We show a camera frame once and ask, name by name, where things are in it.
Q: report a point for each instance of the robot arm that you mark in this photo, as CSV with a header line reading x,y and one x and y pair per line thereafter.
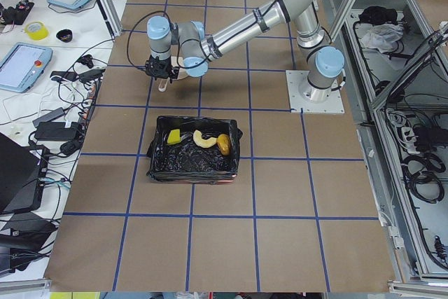
x,y
198,50

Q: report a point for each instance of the black power brick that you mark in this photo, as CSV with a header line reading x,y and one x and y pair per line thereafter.
x,y
57,131

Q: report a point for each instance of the yellow green sponge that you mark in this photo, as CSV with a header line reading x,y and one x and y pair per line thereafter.
x,y
174,137

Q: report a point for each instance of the toy croissant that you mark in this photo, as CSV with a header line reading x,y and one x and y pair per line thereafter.
x,y
201,142

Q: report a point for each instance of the toy potato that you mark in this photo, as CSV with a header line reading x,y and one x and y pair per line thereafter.
x,y
224,144

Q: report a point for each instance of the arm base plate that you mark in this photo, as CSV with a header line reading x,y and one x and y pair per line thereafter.
x,y
303,98

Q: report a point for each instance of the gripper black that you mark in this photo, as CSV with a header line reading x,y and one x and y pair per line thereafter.
x,y
162,66

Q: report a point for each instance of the beige plastic dustpan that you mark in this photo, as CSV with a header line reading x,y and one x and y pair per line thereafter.
x,y
177,73

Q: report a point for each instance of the black laptop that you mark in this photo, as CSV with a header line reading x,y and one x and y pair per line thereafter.
x,y
22,171

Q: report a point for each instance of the bin with black bag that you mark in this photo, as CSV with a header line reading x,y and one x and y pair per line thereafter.
x,y
187,162

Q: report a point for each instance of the white power strip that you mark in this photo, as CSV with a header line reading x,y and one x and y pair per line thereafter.
x,y
403,130

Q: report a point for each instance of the yellow tape roll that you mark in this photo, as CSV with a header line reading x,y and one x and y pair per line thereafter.
x,y
36,31

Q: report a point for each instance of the blue teach pendant near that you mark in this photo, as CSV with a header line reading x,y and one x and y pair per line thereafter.
x,y
22,66

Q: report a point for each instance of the crumpled white cloth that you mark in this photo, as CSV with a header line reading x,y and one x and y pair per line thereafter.
x,y
383,38

